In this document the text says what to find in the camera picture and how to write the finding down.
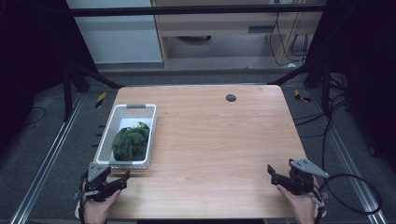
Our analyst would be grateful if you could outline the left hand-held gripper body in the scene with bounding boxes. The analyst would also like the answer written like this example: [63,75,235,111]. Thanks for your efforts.
[72,161,112,203]

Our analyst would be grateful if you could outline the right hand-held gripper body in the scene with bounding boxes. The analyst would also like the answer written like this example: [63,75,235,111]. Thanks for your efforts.
[288,158,330,197]

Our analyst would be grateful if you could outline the person's right hand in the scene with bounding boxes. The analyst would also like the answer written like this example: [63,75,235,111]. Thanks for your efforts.
[276,176,322,224]

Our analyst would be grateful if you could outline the person's left hand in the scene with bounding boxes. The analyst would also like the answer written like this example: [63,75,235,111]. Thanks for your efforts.
[81,182,122,224]

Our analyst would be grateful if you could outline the dark green cloth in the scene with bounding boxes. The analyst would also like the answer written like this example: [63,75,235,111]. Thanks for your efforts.
[111,121,151,162]

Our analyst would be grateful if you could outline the white plastic basket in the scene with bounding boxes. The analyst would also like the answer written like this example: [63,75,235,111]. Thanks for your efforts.
[95,104,158,170]

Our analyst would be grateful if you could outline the yellow black striped tape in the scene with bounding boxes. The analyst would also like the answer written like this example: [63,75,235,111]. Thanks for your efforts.
[94,91,107,109]
[293,89,313,104]

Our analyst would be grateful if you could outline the black metal stand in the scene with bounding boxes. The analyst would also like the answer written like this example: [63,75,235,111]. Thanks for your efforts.
[268,57,332,118]
[61,60,126,123]

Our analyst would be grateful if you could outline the white cabinet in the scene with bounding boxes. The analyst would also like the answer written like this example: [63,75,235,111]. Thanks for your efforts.
[65,0,164,65]

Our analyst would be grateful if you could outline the light wooden desk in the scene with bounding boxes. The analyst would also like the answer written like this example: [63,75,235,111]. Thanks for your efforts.
[150,0,329,68]

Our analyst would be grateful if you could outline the black horizontal bar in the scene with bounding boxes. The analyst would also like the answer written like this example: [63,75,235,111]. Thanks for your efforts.
[65,4,329,18]

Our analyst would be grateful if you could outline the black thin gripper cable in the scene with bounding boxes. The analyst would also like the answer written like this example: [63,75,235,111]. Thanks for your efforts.
[78,170,90,224]

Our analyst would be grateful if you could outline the aluminium floor rail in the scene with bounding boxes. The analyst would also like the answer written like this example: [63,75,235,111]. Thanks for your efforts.
[8,92,86,224]
[307,89,389,224]

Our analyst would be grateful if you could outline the black looped gripper cable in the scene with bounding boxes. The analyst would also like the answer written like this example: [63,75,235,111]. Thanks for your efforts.
[311,173,384,224]

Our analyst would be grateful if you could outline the black floor cables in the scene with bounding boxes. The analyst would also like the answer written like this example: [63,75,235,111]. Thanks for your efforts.
[293,74,351,171]

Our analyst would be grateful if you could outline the black thin floor cable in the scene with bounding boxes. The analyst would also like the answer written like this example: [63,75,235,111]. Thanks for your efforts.
[25,105,48,127]

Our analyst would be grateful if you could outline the black hanging cables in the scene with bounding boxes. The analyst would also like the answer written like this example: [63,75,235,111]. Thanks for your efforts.
[268,11,310,67]

